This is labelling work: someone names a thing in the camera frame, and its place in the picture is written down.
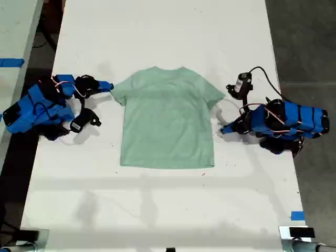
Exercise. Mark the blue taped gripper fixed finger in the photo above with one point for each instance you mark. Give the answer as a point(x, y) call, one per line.
point(231, 126)
point(105, 84)

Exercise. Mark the pale green t-shirt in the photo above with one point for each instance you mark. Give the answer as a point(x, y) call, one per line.
point(165, 118)

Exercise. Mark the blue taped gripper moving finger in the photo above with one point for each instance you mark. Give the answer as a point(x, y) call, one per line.
point(231, 131)
point(105, 89)

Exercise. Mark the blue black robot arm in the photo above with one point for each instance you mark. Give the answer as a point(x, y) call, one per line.
point(26, 110)
point(302, 115)

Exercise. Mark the long blue tape strip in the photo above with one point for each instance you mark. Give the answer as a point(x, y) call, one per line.
point(10, 63)

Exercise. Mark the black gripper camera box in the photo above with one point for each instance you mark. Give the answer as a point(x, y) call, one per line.
point(82, 120)
point(241, 84)

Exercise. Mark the metal table clamp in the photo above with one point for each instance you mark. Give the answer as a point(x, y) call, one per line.
point(284, 241)
point(43, 240)

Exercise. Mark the small black table edge block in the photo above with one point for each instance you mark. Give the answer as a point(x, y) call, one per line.
point(170, 250)

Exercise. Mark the small black box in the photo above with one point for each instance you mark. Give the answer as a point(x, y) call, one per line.
point(29, 235)
point(302, 232)

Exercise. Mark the short blue tape strip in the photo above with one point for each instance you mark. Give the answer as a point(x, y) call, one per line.
point(298, 215)

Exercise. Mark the pale side table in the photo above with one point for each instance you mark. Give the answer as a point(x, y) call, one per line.
point(13, 39)

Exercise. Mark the black camera stalk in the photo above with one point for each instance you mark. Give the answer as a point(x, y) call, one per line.
point(245, 101)
point(83, 104)

